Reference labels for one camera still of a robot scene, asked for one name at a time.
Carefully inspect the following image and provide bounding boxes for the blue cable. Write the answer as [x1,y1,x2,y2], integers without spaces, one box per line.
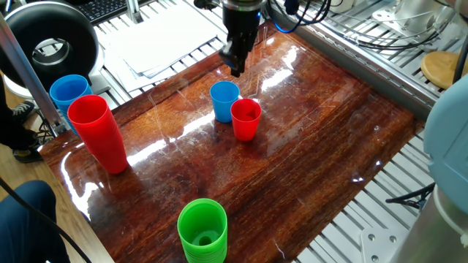
[271,0,306,34]

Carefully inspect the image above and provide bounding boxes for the white paper sheets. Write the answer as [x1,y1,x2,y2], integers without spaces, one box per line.
[95,2,228,92]

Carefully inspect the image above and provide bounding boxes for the red plastic cup stack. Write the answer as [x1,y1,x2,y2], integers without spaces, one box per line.
[67,94,129,175]

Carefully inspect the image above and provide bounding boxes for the silver stand post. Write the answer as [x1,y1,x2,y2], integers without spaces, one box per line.
[125,0,144,25]

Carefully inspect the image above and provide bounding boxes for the single blue plastic cup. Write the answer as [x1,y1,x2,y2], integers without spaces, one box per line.
[209,80,241,124]

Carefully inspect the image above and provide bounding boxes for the black sneaker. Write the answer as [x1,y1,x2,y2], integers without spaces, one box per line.
[10,99,37,124]
[12,137,45,164]

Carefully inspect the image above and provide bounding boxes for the round wooden disc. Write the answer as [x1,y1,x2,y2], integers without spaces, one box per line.
[420,50,468,91]

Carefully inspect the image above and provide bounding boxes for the single red plastic cup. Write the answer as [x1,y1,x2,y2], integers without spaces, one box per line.
[230,98,263,142]

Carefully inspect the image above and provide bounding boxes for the blue jeans leg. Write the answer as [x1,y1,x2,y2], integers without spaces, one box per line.
[0,180,71,263]

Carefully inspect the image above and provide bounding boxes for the blue plastic cup stack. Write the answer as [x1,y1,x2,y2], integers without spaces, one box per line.
[49,74,94,136]

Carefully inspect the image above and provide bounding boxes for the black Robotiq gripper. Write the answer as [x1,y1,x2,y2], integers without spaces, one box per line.
[218,4,262,78]

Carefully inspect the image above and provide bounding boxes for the green plastic cup stack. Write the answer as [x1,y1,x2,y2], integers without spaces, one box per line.
[177,198,229,263]

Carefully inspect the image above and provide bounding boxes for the thin black cable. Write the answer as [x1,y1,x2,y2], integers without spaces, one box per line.
[0,176,93,263]

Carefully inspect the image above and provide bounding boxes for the black keyboard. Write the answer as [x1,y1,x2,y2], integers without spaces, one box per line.
[74,0,156,26]

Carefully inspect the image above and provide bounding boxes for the aluminium profile post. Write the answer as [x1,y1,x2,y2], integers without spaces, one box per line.
[0,13,69,134]

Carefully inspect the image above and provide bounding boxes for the black ring fan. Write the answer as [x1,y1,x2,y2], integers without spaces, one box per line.
[0,1,111,100]

